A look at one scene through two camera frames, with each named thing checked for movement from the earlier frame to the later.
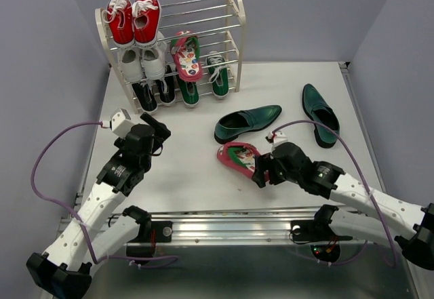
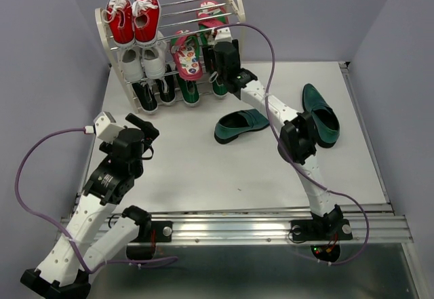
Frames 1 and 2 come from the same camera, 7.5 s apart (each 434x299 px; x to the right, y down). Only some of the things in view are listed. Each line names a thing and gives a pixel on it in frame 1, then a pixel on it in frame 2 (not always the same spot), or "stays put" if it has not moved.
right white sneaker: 154,60 stays put
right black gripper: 263,163 to 208,53
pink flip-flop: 241,156 to 211,15
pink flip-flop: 186,49 stays put
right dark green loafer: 319,110 stays put
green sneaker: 189,93 stays put
